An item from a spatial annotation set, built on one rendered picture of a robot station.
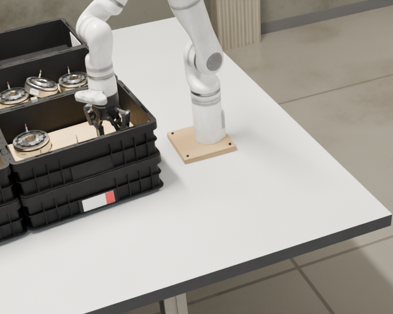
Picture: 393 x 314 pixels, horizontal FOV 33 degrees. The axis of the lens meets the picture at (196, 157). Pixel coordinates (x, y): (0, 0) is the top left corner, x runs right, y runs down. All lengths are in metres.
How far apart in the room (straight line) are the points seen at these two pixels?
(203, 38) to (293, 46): 2.57
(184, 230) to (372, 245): 1.19
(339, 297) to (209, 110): 0.94
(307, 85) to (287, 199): 2.11
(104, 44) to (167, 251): 0.54
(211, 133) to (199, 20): 0.38
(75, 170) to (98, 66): 0.28
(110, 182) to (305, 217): 0.54
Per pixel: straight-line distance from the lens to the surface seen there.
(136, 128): 1.75
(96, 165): 1.77
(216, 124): 2.01
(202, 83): 1.95
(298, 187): 1.88
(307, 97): 3.77
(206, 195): 1.86
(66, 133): 1.98
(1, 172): 1.70
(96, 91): 1.74
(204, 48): 1.85
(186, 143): 2.05
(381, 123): 3.56
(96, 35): 1.66
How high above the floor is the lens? 1.82
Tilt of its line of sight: 34 degrees down
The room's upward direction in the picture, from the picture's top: 5 degrees counter-clockwise
